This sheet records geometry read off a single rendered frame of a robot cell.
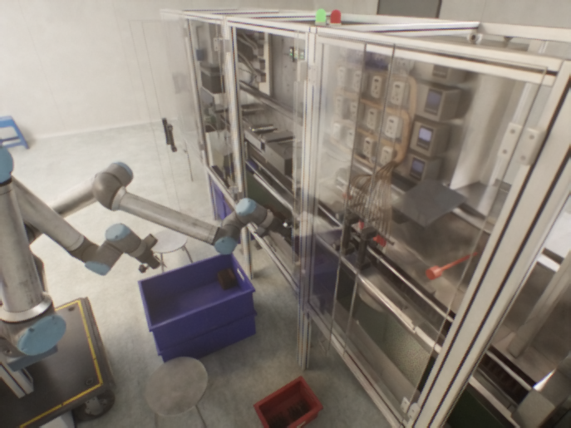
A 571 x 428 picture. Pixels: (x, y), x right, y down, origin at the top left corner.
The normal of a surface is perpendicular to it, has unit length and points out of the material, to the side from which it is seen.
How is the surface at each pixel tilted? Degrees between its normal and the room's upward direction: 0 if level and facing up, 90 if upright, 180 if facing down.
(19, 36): 90
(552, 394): 0
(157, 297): 90
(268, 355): 0
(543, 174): 90
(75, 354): 0
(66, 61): 90
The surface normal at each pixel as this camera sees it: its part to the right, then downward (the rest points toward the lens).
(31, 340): 0.86, 0.35
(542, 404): -0.89, 0.25
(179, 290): 0.48, 0.48
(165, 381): 0.00, -0.83
